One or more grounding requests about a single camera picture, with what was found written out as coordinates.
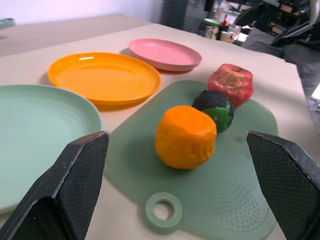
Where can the white mug in background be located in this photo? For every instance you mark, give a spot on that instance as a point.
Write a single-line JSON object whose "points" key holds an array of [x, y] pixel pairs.
{"points": [[227, 36]]}

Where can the light green bowl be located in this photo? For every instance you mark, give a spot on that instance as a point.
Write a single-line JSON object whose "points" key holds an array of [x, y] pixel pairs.
{"points": [[212, 22]]}

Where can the red toy apple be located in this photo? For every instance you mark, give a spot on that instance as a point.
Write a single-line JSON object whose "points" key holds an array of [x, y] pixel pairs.
{"points": [[231, 83]]}

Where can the green object at table edge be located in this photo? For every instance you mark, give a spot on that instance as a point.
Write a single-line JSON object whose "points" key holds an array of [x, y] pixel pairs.
{"points": [[6, 23]]}

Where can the pink plate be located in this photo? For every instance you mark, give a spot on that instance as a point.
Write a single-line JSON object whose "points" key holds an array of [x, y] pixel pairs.
{"points": [[165, 54]]}

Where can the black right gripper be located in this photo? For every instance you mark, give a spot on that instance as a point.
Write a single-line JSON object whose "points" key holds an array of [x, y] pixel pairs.
{"points": [[282, 12]]}

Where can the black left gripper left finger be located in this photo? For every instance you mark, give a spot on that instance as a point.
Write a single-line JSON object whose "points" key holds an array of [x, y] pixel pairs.
{"points": [[62, 190]]}

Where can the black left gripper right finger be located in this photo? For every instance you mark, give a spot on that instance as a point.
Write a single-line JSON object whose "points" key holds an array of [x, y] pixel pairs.
{"points": [[287, 182]]}

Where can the green cutting board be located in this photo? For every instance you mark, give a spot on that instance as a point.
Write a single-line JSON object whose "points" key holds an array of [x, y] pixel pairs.
{"points": [[217, 180]]}

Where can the orange plate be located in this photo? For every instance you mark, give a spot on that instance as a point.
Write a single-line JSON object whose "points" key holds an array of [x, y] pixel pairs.
{"points": [[104, 77]]}

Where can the dark green toy avocado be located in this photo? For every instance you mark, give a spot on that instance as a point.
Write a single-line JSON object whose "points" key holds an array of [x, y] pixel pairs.
{"points": [[217, 109]]}

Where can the orange toy fruit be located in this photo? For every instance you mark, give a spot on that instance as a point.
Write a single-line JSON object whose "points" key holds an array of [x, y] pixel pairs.
{"points": [[185, 137]]}

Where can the light green plate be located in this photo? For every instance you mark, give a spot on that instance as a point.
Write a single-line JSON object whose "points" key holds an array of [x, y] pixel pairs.
{"points": [[37, 142]]}

